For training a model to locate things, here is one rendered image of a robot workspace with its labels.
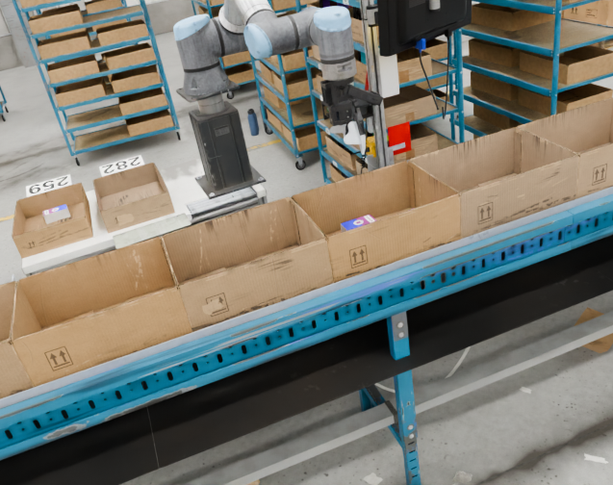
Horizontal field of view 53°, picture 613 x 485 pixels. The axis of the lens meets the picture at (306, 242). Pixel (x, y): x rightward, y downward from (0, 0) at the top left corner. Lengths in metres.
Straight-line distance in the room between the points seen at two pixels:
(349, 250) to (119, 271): 0.65
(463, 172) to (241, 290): 0.88
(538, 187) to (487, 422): 1.00
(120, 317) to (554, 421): 1.64
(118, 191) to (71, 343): 1.46
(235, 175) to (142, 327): 1.25
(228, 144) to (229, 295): 1.17
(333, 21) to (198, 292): 0.74
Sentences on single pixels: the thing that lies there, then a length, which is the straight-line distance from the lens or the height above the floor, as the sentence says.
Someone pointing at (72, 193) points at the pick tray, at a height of 0.81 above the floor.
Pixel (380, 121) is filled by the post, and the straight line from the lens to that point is 2.51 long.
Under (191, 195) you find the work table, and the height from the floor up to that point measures 0.75.
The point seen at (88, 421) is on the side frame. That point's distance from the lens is 1.61.
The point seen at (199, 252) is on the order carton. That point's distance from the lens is 1.80.
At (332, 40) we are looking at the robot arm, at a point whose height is 1.48.
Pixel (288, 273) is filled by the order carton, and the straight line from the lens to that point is 1.56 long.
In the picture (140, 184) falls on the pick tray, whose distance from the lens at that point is 2.92.
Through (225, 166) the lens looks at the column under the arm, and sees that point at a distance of 2.63.
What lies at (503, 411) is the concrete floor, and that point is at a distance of 2.52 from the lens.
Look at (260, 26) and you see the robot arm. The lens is 1.67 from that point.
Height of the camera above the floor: 1.83
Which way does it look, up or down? 30 degrees down
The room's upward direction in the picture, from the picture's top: 10 degrees counter-clockwise
